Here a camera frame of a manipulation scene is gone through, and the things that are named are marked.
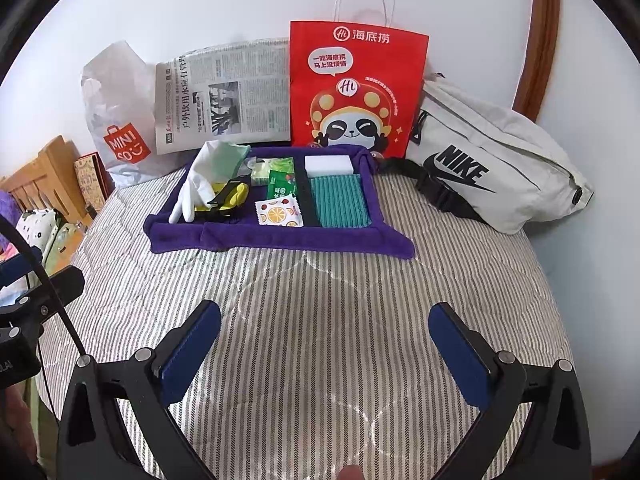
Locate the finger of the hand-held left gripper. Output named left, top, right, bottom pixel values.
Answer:
left=0, top=247, right=43, bottom=291
left=22, top=266, right=86, bottom=331

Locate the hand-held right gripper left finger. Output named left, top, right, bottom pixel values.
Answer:
left=56, top=300, right=223, bottom=480

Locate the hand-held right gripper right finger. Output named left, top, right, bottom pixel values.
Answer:
left=429, top=302, right=593, bottom=480

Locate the purple fabric tray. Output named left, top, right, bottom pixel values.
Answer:
left=143, top=144, right=417, bottom=261

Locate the white glove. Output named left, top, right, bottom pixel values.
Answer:
left=168, top=142, right=221, bottom=224

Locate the yellow mini duffel bag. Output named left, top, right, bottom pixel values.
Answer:
left=197, top=178, right=251, bottom=223

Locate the fruit print packet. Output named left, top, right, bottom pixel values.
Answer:
left=254, top=196, right=303, bottom=228

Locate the green snack packet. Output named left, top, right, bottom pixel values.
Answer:
left=266, top=169, right=299, bottom=206

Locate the light green towel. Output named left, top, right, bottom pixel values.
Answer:
left=200, top=141, right=251, bottom=186

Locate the teal ribbed cloth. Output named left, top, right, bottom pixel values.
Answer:
left=309, top=172, right=373, bottom=229

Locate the green tissue packet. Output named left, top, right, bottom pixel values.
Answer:
left=250, top=156, right=296, bottom=186

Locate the white sponge block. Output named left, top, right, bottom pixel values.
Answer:
left=304, top=154, right=362, bottom=179

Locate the floral print cloth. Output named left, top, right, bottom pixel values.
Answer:
left=15, top=207, right=91, bottom=271

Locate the pink cloth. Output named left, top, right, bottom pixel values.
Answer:
left=0, top=385, right=38, bottom=461

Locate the purple fluffy cloth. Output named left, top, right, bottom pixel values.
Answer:
left=0, top=189, right=23, bottom=221

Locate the patterned book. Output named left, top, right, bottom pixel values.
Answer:
left=73, top=152, right=113, bottom=213

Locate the striped bed quilt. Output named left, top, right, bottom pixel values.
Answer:
left=35, top=160, right=571, bottom=480

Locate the white plastic shopping bag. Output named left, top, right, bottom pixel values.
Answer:
left=81, top=40, right=173, bottom=188

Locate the light grey waist bag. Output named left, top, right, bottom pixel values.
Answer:
left=380, top=72, right=596, bottom=235

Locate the folded newspaper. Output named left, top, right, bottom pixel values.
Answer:
left=155, top=37, right=292, bottom=156

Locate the red paper bag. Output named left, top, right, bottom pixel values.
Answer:
left=289, top=0, right=430, bottom=160

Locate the black cable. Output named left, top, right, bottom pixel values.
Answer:
left=0, top=217, right=86, bottom=361

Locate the wooden door frame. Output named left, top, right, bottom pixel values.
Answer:
left=512, top=0, right=560, bottom=121

